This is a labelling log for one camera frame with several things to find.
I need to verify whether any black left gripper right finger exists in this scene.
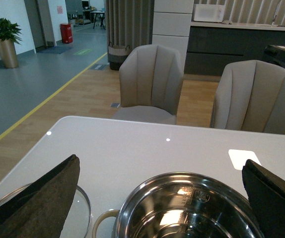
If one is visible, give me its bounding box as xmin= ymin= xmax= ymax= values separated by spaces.
xmin=242 ymin=159 xmax=285 ymax=238

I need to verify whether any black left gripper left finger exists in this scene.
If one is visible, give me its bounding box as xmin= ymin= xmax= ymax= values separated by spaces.
xmin=0 ymin=155 xmax=80 ymax=238

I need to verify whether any glass pot lid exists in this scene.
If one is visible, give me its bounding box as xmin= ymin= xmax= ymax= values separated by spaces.
xmin=0 ymin=183 xmax=92 ymax=238

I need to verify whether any steel electric cooking pot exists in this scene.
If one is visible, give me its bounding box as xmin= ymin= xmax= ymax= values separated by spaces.
xmin=91 ymin=172 xmax=263 ymax=238

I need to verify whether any beige chair right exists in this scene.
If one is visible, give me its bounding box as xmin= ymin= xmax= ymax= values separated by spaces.
xmin=210 ymin=60 xmax=285 ymax=135

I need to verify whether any beige chair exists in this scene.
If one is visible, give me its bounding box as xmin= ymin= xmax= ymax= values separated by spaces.
xmin=210 ymin=60 xmax=285 ymax=135
xmin=112 ymin=44 xmax=184 ymax=124

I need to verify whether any dark kitchen counter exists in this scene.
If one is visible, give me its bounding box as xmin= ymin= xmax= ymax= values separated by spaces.
xmin=184 ymin=23 xmax=285 ymax=76

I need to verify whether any woven basket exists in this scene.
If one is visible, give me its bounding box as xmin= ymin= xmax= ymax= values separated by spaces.
xmin=108 ymin=42 xmax=131 ymax=70

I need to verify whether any beige chair left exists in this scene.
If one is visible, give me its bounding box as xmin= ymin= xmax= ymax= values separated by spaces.
xmin=112 ymin=44 xmax=184 ymax=124

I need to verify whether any potted green plant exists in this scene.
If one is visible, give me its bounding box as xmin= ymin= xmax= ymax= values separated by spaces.
xmin=0 ymin=18 xmax=21 ymax=68

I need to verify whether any red cabinet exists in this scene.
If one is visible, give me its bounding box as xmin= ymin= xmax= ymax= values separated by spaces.
xmin=60 ymin=23 xmax=73 ymax=44

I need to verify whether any white microwave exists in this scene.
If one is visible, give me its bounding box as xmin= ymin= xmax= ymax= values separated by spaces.
xmin=192 ymin=4 xmax=225 ymax=23

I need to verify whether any distant black desk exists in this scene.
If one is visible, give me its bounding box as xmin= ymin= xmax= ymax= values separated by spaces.
xmin=90 ymin=11 xmax=106 ymax=29

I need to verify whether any grey curtain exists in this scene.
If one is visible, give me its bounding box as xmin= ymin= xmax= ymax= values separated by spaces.
xmin=105 ymin=0 xmax=155 ymax=49

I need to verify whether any white pillar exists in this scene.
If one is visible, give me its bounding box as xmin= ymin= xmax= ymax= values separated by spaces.
xmin=152 ymin=0 xmax=194 ymax=67

